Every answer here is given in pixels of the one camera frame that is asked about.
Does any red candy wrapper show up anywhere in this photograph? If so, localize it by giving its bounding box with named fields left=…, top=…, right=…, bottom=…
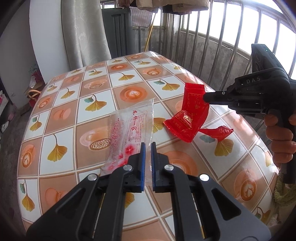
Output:
left=164, top=83, right=210, bottom=143

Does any small red wrapper piece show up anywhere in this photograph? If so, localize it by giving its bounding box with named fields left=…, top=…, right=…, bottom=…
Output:
left=199, top=126, right=233, bottom=142

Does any right hand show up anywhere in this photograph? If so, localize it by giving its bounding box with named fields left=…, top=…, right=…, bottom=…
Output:
left=264, top=114, right=295, bottom=168

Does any clear pink printed wrapper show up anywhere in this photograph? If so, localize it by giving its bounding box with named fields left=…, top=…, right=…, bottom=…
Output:
left=101, top=99, right=154, bottom=176

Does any green white fluffy towel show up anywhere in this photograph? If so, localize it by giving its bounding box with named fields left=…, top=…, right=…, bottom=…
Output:
left=272, top=171, right=296, bottom=229

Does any patterned vinyl tablecloth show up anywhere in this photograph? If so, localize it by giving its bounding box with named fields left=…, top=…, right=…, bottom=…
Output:
left=17, top=51, right=277, bottom=228

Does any grey curtain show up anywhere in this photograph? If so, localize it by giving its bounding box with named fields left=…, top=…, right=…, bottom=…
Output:
left=61, top=0, right=111, bottom=69

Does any beige puffer jacket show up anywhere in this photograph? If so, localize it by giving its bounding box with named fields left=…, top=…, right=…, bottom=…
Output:
left=130, top=0, right=210, bottom=15

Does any steel balcony railing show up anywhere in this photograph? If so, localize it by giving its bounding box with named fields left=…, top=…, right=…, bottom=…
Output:
left=138, top=0, right=296, bottom=140

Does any dark folded panel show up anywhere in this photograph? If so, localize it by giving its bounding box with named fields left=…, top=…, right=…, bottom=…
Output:
left=102, top=8, right=136, bottom=59

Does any yellow broom stick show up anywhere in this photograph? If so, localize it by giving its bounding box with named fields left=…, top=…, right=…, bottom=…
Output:
left=144, top=13, right=157, bottom=52

